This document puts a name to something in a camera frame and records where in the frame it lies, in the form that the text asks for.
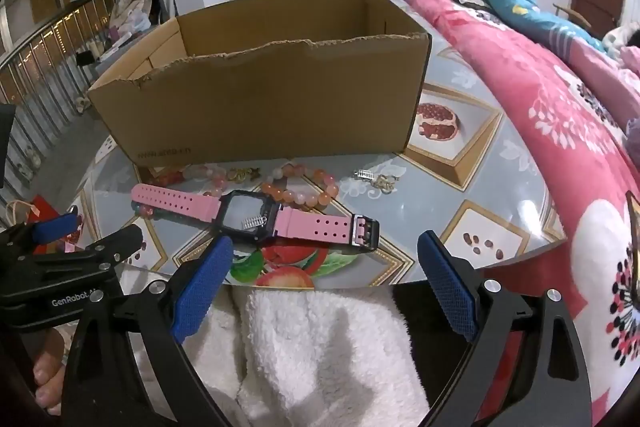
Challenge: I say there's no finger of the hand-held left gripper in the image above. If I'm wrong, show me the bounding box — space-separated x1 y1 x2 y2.
0 225 144 293
0 212 83 260

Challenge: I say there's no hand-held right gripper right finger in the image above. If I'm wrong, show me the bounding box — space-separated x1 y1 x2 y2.
416 230 593 427

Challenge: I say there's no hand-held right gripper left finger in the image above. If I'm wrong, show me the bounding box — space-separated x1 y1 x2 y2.
60 237 235 427

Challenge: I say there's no pink strap digital watch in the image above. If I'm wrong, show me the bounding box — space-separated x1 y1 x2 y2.
131 184 380 253

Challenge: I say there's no orange bead bracelet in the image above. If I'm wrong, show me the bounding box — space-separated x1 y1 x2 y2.
261 163 340 208

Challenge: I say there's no brown cardboard box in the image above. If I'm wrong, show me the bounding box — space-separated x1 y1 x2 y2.
87 0 432 168

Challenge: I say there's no person's left hand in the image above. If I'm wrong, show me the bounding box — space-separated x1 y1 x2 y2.
32 329 66 415

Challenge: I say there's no red paper bag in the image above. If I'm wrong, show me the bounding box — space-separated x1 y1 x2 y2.
5 194 81 258

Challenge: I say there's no white fluffy cloth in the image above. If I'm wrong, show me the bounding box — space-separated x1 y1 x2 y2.
120 267 431 427

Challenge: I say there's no metal stair railing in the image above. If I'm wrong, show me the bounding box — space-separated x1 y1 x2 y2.
0 0 126 182

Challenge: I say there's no pink floral blanket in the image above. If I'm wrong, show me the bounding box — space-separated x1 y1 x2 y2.
392 0 640 427

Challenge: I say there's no teal patterned pillow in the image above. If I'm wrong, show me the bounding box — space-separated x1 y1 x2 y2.
469 0 608 52

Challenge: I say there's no wooden chair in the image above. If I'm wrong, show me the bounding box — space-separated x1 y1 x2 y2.
552 3 593 28

